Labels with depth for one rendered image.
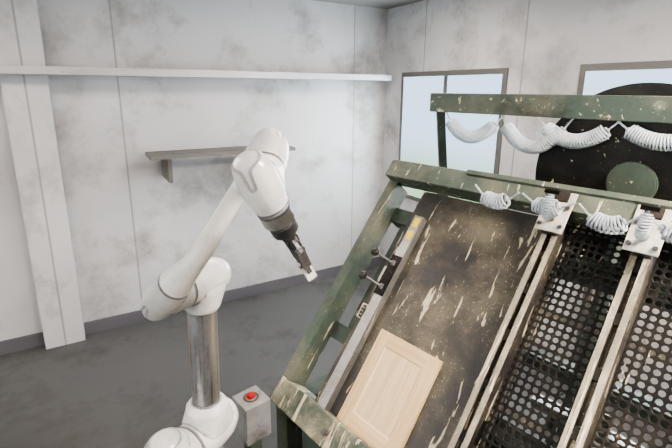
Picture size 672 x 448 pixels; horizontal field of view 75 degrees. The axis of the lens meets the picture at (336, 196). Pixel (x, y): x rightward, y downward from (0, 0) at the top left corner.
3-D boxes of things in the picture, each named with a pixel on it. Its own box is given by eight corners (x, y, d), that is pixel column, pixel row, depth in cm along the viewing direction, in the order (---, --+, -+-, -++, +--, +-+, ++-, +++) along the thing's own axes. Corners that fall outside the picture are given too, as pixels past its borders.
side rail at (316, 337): (296, 380, 212) (282, 374, 205) (399, 190, 238) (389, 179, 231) (304, 386, 208) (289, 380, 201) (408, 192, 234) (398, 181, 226)
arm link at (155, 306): (147, 273, 127) (182, 258, 139) (122, 303, 136) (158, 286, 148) (172, 309, 125) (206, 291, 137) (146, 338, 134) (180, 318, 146)
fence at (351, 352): (322, 404, 190) (316, 403, 188) (418, 218, 212) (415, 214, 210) (329, 411, 187) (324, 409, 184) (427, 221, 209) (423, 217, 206)
